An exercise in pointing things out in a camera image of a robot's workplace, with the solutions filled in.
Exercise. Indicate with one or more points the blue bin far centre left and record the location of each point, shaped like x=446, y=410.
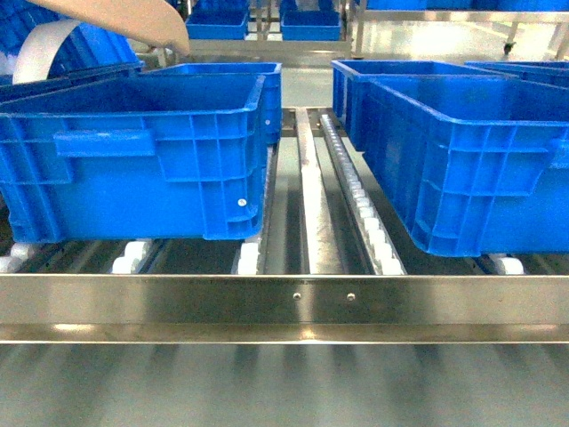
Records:
x=218, y=20

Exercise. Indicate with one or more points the beige plastic dustpan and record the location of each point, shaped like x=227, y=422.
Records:
x=152, y=22

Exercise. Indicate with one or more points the blue bin front right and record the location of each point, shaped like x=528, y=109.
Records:
x=472, y=165

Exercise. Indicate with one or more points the blue bin far centre right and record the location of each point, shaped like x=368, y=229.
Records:
x=310, y=21

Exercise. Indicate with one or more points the blue tilted bin left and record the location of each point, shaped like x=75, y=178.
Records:
x=89, y=53

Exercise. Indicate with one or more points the white curved sheet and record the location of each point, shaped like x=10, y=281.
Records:
x=39, y=50

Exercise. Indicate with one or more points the blue bin front left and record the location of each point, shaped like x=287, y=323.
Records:
x=136, y=157

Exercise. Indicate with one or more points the blue bin rear right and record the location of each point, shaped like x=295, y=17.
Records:
x=350, y=76

